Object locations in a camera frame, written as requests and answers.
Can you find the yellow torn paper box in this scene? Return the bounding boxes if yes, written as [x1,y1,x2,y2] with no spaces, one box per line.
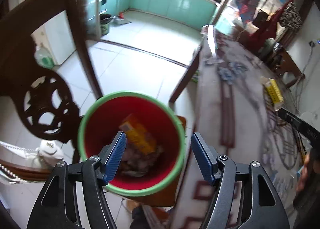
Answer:
[260,76,284,111]

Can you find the black white patterned bag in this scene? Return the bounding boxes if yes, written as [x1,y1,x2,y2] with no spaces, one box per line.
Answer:
[278,1,302,30]

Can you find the dark wooden chair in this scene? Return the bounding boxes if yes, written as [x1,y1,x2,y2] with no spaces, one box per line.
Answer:
[0,0,104,182]

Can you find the wooden chair far side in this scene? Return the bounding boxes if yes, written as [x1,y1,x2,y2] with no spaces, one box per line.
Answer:
[258,38,305,88]

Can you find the red broom with dustpan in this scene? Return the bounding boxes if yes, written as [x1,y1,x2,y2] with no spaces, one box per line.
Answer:
[114,0,132,26]

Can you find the black kitchen trash bin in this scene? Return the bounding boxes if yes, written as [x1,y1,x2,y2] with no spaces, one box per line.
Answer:
[99,13,113,36]

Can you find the red hanging garment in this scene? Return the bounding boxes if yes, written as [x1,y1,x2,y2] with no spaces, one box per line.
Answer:
[247,0,294,54]

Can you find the person right hand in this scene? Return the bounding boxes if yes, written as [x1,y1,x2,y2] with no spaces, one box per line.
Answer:
[296,153,313,193]

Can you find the yellow snack box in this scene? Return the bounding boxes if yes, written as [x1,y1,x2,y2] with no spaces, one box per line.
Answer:
[119,114,157,155]

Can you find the white refrigerator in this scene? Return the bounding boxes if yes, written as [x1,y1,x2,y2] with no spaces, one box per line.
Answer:
[32,11,76,66]

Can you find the wall charger with cable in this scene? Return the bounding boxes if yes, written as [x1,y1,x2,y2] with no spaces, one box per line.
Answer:
[294,40,317,113]

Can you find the floral table cover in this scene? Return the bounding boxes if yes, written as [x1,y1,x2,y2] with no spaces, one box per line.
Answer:
[167,25,313,229]

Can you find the red bucket green rim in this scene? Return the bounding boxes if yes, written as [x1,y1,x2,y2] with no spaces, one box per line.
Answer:
[78,92,185,197]

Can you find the teal kitchen cabinets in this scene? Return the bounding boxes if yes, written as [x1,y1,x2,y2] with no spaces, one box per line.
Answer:
[99,0,217,30]

